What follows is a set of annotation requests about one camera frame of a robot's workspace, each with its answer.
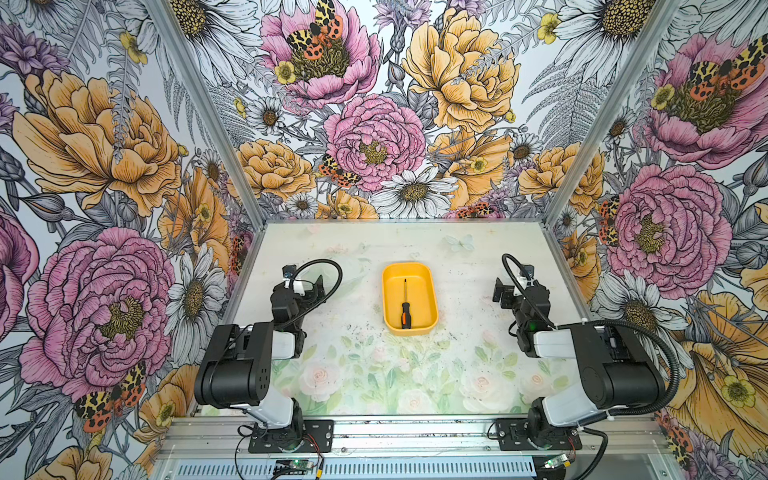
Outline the black orange screwdriver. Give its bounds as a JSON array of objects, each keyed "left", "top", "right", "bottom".
[{"left": 400, "top": 279, "right": 412, "bottom": 330}]

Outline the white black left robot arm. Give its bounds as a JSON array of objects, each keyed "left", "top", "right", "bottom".
[{"left": 194, "top": 277, "right": 325, "bottom": 453}]

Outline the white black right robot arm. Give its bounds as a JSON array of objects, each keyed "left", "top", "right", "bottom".
[{"left": 489, "top": 279, "right": 679, "bottom": 451}]

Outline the yellow plastic bin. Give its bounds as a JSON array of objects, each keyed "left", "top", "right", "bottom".
[{"left": 382, "top": 262, "right": 439, "bottom": 337}]

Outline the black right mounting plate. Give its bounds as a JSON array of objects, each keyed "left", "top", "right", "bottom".
[{"left": 487, "top": 417, "right": 582, "bottom": 451}]

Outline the black mounting plate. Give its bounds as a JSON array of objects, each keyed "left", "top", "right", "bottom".
[
  {"left": 247, "top": 420, "right": 336, "bottom": 454},
  {"left": 487, "top": 417, "right": 582, "bottom": 451}
]

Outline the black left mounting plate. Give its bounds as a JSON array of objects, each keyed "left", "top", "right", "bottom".
[{"left": 247, "top": 420, "right": 336, "bottom": 454}]

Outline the left green circuit board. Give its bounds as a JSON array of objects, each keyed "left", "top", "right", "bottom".
[{"left": 272, "top": 459, "right": 319, "bottom": 478}]

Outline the green circuit board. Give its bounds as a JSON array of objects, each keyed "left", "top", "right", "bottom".
[
  {"left": 272, "top": 459, "right": 319, "bottom": 478},
  {"left": 541, "top": 453, "right": 571, "bottom": 469}
]

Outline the right green circuit board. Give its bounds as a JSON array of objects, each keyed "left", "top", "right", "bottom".
[{"left": 541, "top": 453, "right": 571, "bottom": 469}]

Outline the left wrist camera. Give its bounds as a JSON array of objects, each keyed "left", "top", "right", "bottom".
[{"left": 282, "top": 264, "right": 298, "bottom": 280}]

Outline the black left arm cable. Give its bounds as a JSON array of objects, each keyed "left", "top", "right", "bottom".
[{"left": 233, "top": 258, "right": 344, "bottom": 480}]

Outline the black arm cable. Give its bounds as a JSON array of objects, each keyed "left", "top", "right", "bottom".
[
  {"left": 233, "top": 258, "right": 344, "bottom": 480},
  {"left": 501, "top": 252, "right": 681, "bottom": 480}
]

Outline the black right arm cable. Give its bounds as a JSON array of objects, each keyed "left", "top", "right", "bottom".
[{"left": 501, "top": 252, "right": 681, "bottom": 480}]

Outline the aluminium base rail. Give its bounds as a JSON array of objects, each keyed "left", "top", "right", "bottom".
[{"left": 151, "top": 415, "right": 684, "bottom": 479}]

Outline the aluminium corner post right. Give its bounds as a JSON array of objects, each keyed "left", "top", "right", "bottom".
[{"left": 542, "top": 1, "right": 679, "bottom": 228}]

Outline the aluminium corner post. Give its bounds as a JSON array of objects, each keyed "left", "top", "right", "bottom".
[
  {"left": 542, "top": 1, "right": 679, "bottom": 228},
  {"left": 147, "top": 1, "right": 266, "bottom": 232}
]

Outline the aluminium corner post left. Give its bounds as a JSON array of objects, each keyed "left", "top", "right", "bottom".
[{"left": 147, "top": 1, "right": 266, "bottom": 232}]

